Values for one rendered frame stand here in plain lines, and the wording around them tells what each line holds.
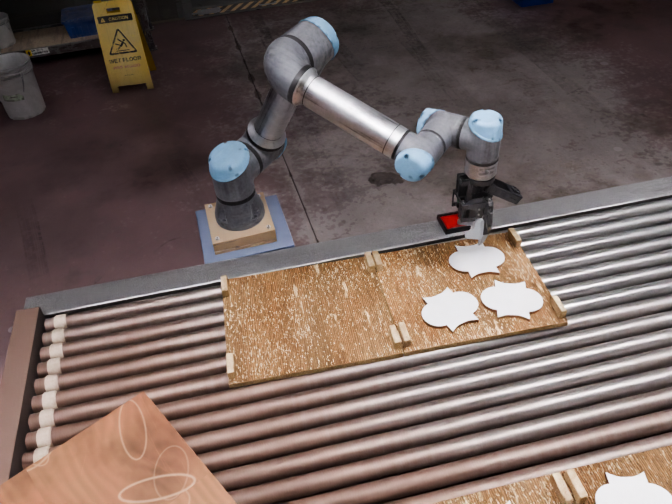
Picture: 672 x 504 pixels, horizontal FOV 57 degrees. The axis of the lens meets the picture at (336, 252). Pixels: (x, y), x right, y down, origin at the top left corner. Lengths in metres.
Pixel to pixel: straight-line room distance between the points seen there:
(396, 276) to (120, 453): 0.80
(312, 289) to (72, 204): 2.43
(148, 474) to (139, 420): 0.12
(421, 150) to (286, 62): 0.37
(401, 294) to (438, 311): 0.11
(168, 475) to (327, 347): 0.48
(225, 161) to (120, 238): 1.79
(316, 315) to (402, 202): 1.95
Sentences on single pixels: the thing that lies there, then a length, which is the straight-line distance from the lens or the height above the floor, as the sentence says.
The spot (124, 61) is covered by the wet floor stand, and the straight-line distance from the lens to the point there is 4.88.
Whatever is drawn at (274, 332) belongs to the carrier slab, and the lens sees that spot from 1.55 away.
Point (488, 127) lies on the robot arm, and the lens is 1.42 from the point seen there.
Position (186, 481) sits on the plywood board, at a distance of 1.24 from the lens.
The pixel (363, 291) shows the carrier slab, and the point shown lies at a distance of 1.62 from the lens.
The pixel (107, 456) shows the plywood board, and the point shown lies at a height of 1.04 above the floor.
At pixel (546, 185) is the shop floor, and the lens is 3.68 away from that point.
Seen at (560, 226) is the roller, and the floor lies 0.91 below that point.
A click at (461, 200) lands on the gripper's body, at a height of 1.15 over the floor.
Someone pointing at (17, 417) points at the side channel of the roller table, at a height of 0.95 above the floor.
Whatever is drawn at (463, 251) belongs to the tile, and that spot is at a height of 0.95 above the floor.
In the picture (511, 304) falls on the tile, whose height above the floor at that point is 0.95.
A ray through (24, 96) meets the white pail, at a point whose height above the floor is 0.16.
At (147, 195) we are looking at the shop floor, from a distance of 3.76.
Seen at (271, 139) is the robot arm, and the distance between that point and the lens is 1.81.
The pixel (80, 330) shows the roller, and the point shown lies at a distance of 1.73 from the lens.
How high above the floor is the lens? 2.09
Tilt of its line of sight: 42 degrees down
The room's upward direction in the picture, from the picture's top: 4 degrees counter-clockwise
